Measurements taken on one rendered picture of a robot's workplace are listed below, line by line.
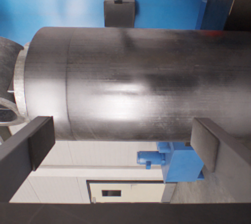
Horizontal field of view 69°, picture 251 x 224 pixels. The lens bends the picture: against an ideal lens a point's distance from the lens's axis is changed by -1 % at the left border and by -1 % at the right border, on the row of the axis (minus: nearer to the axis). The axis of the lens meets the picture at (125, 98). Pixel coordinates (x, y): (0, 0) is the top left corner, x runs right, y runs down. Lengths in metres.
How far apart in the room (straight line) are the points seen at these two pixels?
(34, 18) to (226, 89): 0.66
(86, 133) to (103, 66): 0.11
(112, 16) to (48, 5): 0.24
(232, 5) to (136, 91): 0.36
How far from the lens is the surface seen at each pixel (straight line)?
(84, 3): 0.71
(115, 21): 0.62
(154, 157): 3.07
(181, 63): 0.28
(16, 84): 0.32
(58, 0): 0.73
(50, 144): 0.17
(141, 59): 0.27
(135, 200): 5.50
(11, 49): 0.40
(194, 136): 0.17
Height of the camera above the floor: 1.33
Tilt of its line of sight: 1 degrees down
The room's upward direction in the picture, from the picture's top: 89 degrees counter-clockwise
